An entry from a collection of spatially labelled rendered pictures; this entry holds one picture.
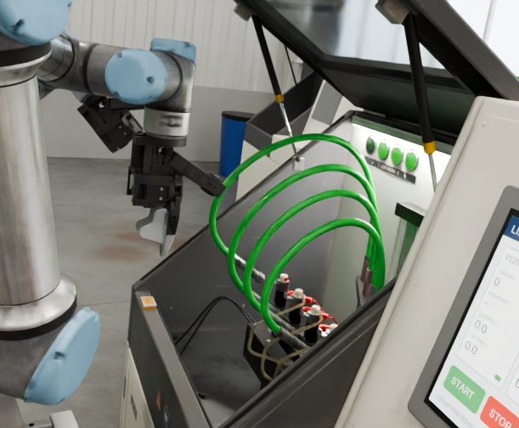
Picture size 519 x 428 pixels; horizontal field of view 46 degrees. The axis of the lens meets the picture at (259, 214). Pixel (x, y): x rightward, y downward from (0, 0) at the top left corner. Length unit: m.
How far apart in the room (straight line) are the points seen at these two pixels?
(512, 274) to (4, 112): 0.61
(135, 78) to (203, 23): 7.34
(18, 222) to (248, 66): 7.96
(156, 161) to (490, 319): 0.56
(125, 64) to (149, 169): 0.21
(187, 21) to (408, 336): 7.39
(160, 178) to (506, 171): 0.53
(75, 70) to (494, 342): 0.68
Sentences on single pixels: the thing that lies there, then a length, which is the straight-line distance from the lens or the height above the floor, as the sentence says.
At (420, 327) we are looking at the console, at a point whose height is 1.21.
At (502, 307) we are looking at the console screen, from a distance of 0.84.
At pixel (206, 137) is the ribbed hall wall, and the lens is 8.39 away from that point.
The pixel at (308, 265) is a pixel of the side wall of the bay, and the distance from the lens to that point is 1.71.
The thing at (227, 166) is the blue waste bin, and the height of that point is 0.14.
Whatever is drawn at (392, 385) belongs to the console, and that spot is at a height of 1.12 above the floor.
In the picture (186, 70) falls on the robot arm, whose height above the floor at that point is 1.53.
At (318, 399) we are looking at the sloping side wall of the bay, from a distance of 1.05.
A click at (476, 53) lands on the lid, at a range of 0.97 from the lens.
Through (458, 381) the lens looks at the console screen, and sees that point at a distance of 0.87.
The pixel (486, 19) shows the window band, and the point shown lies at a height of 2.11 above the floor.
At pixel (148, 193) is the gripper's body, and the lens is 1.02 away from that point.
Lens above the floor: 1.57
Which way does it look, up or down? 15 degrees down
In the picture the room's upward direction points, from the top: 8 degrees clockwise
